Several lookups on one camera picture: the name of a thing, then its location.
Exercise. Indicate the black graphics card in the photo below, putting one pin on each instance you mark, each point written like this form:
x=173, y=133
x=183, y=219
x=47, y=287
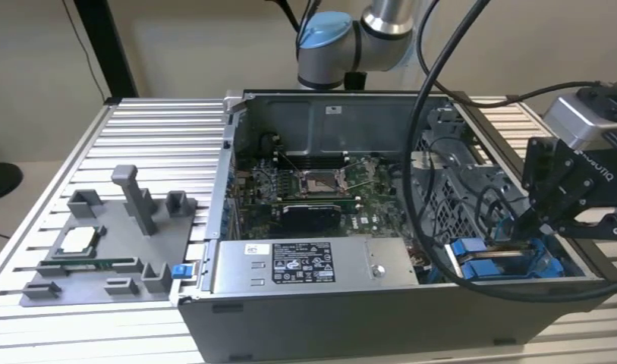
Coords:
x=309, y=218

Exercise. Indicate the grey metal disk bay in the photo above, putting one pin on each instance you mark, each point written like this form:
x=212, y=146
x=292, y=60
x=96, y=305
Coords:
x=454, y=178

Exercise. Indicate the black round stand base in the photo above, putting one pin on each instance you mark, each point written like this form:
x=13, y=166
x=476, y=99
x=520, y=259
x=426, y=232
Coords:
x=1, y=182

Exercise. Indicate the blue case latch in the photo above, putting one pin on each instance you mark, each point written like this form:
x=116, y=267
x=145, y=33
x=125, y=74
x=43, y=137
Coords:
x=181, y=272

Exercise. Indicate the grey parts rack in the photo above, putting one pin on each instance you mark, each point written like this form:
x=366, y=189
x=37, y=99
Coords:
x=115, y=242

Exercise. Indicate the silver power supply unit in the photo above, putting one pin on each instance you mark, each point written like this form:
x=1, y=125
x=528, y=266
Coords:
x=231, y=265

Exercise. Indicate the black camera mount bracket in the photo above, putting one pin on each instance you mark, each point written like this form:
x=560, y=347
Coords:
x=603, y=100

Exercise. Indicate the green RAM stick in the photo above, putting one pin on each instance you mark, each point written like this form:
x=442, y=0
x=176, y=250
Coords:
x=100, y=263

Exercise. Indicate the green motherboard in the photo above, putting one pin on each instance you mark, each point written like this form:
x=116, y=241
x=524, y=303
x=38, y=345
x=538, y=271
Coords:
x=374, y=189

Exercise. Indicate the blue disk carrier with disk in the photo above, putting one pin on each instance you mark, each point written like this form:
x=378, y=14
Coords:
x=547, y=261

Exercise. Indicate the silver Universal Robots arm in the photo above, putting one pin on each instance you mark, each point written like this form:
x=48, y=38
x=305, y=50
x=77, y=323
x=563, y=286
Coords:
x=328, y=57

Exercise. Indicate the CPU socket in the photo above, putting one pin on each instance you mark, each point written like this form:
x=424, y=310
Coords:
x=317, y=184

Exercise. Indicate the black upright frame post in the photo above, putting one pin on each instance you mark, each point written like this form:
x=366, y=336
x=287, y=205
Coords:
x=107, y=49

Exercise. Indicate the silver CPU chip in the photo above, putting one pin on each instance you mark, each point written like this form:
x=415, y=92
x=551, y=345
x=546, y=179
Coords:
x=77, y=240

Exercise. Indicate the black RAM slot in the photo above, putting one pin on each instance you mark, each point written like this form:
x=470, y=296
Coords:
x=323, y=155
x=323, y=164

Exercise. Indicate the dark grey PC case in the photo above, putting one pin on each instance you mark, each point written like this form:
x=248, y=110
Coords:
x=338, y=326

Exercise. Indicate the thin metal locking lever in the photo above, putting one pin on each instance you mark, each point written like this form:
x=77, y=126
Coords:
x=360, y=184
x=296, y=164

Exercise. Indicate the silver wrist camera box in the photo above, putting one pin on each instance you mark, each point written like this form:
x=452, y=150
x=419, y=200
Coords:
x=572, y=121

